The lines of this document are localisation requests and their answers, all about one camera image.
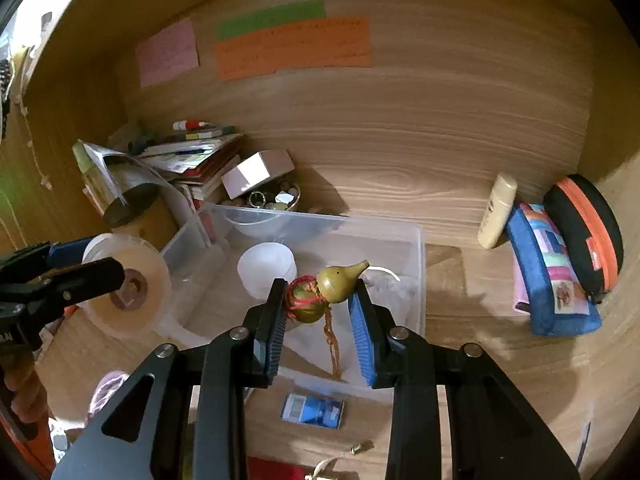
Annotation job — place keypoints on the white pink small box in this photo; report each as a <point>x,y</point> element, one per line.
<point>260,168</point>

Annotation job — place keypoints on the red white glue stick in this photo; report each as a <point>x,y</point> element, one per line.
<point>190,125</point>

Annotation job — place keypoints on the green gourd ornament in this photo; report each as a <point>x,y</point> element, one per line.
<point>310,298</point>

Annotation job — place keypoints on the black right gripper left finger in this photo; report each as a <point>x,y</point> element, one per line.
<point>139,434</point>

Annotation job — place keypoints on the white plastic cup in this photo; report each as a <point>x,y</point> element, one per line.
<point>261,264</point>

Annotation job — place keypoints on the blue patchwork pencil case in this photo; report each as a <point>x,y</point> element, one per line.
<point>557,304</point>

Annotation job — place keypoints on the left hand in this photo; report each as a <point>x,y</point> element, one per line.
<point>29,401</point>

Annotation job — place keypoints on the bowl of trinkets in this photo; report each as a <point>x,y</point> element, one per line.
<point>280,195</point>

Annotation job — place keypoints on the cream lotion bottle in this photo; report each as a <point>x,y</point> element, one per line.
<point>500,203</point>

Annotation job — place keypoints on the orange sticky note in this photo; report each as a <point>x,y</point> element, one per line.
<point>326,42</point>

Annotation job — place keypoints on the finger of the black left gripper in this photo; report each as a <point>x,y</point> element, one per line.
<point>43,257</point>
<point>72,286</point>

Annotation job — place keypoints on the clear plastic storage bin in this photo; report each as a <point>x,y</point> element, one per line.
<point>208,296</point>

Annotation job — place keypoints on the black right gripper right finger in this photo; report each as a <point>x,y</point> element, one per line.
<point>495,433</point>

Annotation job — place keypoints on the pink sticky note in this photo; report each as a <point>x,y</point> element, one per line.
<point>168,54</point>

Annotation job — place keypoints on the black orange zipper case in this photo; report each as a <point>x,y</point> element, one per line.
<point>590,231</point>

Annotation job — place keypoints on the green sticky note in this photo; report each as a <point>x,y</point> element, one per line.
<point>293,12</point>

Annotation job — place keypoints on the open white paper booklet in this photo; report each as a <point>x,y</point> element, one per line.
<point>121,187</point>

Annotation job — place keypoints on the blue card pack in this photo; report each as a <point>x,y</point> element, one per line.
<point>302,409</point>

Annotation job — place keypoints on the round translucent plastic container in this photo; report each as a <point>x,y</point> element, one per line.
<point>142,301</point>

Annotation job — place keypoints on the stack of books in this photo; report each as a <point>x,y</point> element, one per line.
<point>193,157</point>

